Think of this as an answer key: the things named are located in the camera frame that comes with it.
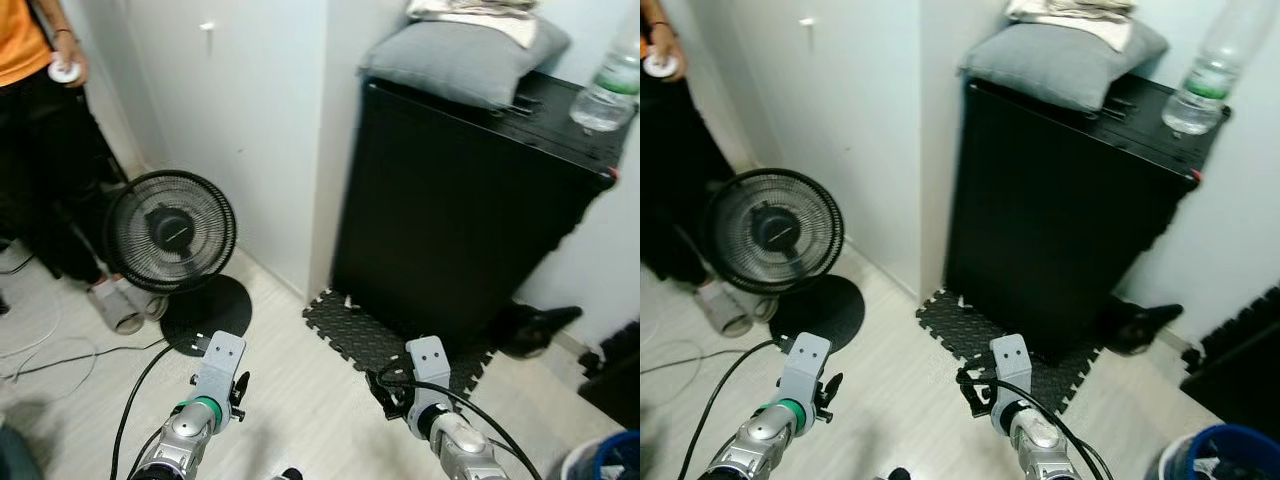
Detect person's left hand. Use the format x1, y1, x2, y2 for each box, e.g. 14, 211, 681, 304
650, 33, 690, 81
52, 40, 91, 87

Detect black foam floor mat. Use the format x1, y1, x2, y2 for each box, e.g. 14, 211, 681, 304
915, 288, 1103, 416
302, 288, 498, 403

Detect black shoe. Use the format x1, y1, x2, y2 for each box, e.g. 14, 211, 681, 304
1098, 297, 1185, 357
493, 300, 584, 360

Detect black floor fan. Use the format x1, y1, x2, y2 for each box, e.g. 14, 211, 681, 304
700, 167, 867, 353
103, 169, 254, 357

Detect black box cabinet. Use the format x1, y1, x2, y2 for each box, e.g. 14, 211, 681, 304
943, 75, 1233, 363
330, 70, 628, 353

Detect black foam tile stack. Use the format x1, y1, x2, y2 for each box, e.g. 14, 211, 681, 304
1180, 285, 1280, 443
577, 318, 641, 433

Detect blue bucket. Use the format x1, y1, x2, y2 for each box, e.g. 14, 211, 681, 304
558, 430, 641, 480
1148, 424, 1280, 480

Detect person in orange shirt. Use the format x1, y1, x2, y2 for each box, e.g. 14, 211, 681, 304
0, 0, 129, 286
640, 0, 743, 286

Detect grey pillow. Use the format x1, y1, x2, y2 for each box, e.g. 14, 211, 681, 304
958, 20, 1170, 114
357, 18, 573, 111

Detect clear bottle with green label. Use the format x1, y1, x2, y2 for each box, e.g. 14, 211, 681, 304
569, 8, 641, 134
1161, 0, 1280, 137

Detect cream folded cloth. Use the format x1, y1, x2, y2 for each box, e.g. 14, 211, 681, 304
405, 0, 541, 50
1005, 0, 1138, 53

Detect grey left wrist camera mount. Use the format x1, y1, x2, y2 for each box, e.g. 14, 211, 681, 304
190, 331, 247, 406
775, 332, 834, 406

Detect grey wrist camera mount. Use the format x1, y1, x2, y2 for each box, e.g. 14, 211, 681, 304
775, 332, 834, 406
404, 336, 454, 413
190, 331, 247, 406
989, 334, 1034, 408

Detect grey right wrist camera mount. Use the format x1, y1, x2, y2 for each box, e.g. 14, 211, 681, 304
989, 334, 1034, 408
404, 336, 454, 413

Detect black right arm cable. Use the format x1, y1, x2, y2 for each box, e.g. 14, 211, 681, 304
955, 368, 1116, 480
365, 368, 543, 480

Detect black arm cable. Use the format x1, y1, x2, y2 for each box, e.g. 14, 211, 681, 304
677, 340, 796, 480
108, 335, 213, 480
365, 368, 543, 480
955, 368, 1116, 480

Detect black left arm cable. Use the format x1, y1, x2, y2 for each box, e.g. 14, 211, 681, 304
108, 335, 213, 480
677, 340, 796, 480

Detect dark floor cable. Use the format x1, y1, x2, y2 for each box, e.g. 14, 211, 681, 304
0, 338, 171, 383
640, 340, 707, 377

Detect white floor cable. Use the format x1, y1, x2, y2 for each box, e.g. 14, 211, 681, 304
0, 295, 101, 386

